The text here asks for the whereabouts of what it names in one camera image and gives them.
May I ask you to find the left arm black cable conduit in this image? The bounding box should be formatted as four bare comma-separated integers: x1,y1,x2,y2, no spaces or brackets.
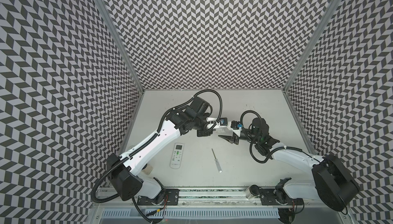
90,88,223,224

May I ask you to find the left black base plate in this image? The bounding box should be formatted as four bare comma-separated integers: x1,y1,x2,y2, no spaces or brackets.
137,189,180,206

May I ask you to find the middle cylinder black cap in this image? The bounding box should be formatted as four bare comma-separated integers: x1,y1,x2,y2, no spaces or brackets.
245,185,260,200

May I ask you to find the white remote with green buttons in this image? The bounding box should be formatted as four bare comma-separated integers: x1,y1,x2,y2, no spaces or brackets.
170,143,184,169

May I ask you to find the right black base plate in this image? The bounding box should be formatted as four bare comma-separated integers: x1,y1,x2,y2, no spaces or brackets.
259,188,304,206

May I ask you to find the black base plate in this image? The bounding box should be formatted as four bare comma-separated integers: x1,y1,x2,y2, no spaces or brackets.
137,189,180,206
259,188,304,206

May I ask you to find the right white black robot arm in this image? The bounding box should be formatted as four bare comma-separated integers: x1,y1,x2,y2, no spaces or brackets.
214,114,361,212

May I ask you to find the aluminium mounting rail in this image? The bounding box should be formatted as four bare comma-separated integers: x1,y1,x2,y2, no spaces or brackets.
93,187,348,209

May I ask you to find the small silver screwdriver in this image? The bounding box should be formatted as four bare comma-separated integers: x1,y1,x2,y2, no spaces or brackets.
211,149,223,173

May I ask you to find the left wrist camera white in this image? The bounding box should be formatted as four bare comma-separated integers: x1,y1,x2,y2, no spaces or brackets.
216,118,228,126

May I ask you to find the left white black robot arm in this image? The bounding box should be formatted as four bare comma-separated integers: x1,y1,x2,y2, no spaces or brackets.
90,97,211,204

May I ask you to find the white remote control handled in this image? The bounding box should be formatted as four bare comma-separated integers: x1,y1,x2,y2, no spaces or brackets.
212,123,233,133

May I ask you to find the white ventilation grille strip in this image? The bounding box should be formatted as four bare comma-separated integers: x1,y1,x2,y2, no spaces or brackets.
101,208,279,219

